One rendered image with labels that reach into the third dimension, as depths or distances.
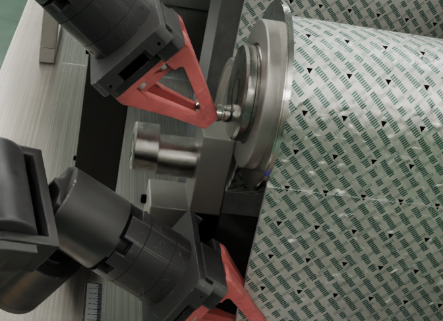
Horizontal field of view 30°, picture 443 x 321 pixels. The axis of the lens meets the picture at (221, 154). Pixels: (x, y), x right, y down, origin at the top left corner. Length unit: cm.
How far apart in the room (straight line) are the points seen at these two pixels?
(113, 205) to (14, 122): 80
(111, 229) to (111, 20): 14
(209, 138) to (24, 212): 19
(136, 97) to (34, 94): 90
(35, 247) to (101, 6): 17
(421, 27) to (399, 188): 26
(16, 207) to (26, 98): 94
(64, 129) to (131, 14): 80
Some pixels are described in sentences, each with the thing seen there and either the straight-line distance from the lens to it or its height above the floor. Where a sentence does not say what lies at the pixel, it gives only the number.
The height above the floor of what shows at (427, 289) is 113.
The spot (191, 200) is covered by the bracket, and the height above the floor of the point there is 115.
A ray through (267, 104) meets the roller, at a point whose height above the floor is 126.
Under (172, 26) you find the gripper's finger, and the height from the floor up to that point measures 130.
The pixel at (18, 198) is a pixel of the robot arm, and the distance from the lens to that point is 54.
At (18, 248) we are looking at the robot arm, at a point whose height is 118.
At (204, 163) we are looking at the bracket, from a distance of 67.
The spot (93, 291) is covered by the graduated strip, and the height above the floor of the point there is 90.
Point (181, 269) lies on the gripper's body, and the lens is 61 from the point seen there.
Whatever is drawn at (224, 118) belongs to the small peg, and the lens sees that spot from 64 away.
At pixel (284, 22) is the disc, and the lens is 60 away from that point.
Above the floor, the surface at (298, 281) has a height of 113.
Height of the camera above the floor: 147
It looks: 24 degrees down
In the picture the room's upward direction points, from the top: 12 degrees clockwise
